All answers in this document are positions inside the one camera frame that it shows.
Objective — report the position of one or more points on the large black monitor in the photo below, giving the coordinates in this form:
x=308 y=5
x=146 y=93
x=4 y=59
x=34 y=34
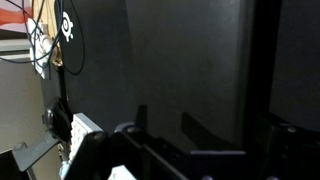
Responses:
x=6 y=166

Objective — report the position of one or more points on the white keyboard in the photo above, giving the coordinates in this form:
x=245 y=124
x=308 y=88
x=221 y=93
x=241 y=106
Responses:
x=81 y=128

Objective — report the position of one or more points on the black desk mat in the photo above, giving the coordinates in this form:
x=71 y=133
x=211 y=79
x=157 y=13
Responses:
x=100 y=76

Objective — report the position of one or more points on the white power strip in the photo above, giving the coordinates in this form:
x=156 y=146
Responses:
x=40 y=45

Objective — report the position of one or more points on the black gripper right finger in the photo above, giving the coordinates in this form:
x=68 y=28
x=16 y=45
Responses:
x=290 y=146

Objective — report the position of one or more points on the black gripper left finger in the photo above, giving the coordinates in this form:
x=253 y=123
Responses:
x=110 y=150

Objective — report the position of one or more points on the grey monitor stand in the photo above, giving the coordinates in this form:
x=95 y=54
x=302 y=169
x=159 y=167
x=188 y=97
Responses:
x=33 y=151

